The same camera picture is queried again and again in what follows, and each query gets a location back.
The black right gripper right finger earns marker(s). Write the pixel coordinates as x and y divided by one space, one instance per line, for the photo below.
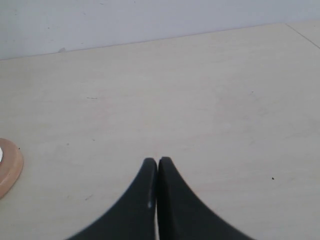
182 215

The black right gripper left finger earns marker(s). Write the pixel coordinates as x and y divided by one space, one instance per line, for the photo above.
132 217

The wooden paper towel holder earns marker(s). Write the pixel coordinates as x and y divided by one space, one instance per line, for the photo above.
11 165

